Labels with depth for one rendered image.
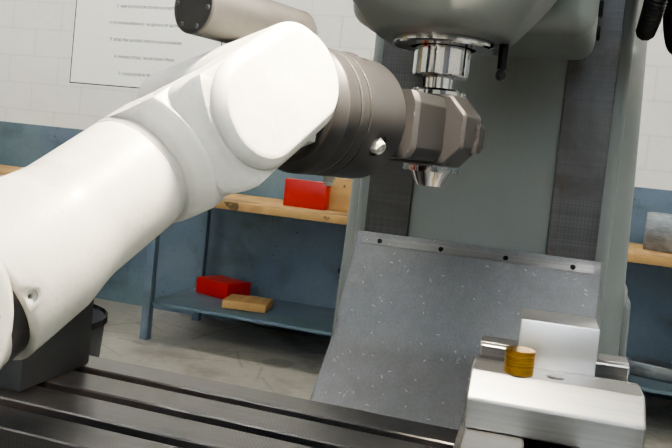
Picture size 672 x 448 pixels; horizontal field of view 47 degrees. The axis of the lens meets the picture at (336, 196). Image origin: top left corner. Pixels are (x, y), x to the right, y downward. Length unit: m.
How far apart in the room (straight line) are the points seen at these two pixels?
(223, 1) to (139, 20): 5.33
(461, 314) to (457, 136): 0.45
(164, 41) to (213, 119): 5.28
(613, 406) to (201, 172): 0.35
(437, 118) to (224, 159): 0.23
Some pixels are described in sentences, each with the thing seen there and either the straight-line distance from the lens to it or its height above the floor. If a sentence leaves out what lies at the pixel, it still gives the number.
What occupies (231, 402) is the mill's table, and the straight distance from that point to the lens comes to 0.84.
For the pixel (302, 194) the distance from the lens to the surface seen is 4.55.
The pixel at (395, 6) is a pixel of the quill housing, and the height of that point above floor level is 1.32.
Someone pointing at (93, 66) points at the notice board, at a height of 1.66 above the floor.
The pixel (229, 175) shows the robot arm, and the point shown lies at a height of 1.19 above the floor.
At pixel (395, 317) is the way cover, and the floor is 1.01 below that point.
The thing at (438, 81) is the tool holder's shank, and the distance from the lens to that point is 0.66.
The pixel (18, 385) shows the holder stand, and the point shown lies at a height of 0.95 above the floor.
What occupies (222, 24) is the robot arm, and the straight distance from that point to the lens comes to 0.48.
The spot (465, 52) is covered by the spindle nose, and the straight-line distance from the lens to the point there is 0.66.
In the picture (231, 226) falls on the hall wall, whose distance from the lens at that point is 5.36.
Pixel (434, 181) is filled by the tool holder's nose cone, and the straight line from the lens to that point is 0.66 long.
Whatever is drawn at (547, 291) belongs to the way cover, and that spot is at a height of 1.06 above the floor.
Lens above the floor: 1.21
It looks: 3 degrees down
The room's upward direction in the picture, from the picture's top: 6 degrees clockwise
